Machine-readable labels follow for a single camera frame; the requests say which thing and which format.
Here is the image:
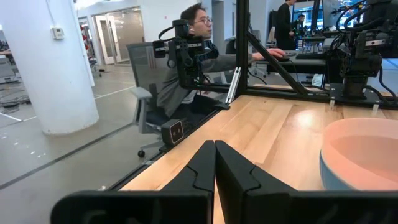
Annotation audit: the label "light blue bowl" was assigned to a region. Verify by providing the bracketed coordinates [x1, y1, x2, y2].
[319, 151, 357, 192]

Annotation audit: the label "distant seated person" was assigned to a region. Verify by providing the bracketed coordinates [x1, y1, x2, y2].
[292, 14, 307, 38]

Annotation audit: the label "standing person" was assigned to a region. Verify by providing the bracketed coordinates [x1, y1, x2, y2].
[275, 0, 297, 51]

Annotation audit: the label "silver frame bracket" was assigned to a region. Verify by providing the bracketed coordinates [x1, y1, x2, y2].
[225, 67, 242, 105]

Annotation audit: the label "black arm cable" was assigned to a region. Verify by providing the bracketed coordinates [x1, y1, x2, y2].
[377, 65, 398, 101]

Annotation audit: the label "white round pillar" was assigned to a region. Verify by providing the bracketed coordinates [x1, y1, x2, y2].
[0, 0, 100, 135]

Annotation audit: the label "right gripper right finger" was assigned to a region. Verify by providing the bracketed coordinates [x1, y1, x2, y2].
[215, 139, 398, 224]

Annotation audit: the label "black table-level camera box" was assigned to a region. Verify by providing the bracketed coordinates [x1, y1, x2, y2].
[160, 119, 185, 146]

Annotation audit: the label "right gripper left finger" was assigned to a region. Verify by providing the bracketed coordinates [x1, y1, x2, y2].
[50, 139, 216, 224]

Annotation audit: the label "glass double door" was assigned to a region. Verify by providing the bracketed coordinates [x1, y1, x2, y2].
[93, 7, 146, 66]

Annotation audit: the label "black computer keyboard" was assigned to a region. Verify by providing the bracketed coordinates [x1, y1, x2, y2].
[295, 45, 326, 60]

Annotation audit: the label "white wall thermostat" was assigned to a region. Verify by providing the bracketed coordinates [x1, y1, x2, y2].
[50, 27, 65, 40]

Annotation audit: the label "black aluminium table frame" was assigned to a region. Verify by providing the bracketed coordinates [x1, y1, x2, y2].
[107, 0, 398, 192]

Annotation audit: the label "translucent pink plastic bowl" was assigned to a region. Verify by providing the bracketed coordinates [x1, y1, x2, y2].
[320, 117, 398, 191]

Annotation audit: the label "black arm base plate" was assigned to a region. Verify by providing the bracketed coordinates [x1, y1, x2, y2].
[328, 82, 398, 110]

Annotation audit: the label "black floor cables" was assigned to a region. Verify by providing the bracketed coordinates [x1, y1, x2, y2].
[0, 96, 31, 114]

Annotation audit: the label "grey mesh office chair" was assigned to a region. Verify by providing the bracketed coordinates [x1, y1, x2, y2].
[126, 42, 175, 159]

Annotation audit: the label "black desk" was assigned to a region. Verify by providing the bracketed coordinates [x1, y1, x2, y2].
[257, 57, 332, 75]

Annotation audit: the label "computer monitor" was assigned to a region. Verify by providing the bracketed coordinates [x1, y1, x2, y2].
[338, 8, 364, 29]

